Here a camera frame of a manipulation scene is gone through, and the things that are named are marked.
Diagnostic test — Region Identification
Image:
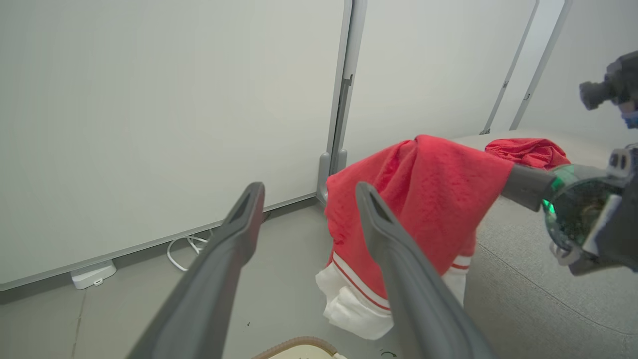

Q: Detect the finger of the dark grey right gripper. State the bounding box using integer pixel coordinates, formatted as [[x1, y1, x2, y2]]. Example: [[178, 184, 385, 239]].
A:
[[354, 181, 495, 359]]

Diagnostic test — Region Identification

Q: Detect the gripper with green band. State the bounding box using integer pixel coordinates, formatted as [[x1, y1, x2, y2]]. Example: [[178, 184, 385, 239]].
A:
[[500, 144, 638, 277]]

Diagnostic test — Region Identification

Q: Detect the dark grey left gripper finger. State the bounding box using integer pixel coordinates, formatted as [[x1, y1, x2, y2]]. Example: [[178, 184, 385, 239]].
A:
[[127, 181, 266, 359]]

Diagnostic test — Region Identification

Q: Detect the red garment with white hem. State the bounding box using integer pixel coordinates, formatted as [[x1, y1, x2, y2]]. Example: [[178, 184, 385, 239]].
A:
[[315, 134, 515, 341]]

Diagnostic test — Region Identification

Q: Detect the light grey fabric sofa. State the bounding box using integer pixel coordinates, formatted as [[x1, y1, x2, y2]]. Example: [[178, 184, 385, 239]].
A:
[[451, 129, 638, 359]]

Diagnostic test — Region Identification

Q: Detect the plain red garment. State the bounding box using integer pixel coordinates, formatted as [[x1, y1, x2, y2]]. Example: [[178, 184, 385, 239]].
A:
[[484, 138, 572, 172]]

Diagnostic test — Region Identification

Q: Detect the pink woven laundry basket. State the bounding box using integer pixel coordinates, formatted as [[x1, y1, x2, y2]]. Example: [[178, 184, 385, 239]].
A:
[[252, 336, 348, 359]]

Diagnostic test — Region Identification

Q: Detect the small white plastic box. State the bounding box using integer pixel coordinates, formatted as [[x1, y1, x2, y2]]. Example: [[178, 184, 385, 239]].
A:
[[70, 259, 118, 291]]

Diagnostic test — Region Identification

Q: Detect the grey partition foot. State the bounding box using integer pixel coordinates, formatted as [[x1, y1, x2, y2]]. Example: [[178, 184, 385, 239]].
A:
[[316, 149, 349, 206]]

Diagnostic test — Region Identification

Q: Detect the thin white looped cable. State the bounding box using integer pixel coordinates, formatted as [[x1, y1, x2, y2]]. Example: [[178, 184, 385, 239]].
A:
[[166, 229, 214, 273]]

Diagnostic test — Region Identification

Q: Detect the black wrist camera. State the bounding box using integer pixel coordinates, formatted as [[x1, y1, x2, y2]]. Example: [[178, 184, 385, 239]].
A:
[[579, 50, 638, 130]]

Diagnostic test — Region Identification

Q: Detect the white partition panel grey frame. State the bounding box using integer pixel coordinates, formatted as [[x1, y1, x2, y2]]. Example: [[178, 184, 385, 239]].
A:
[[0, 0, 353, 293], [508, 0, 638, 146], [341, 0, 540, 168]]

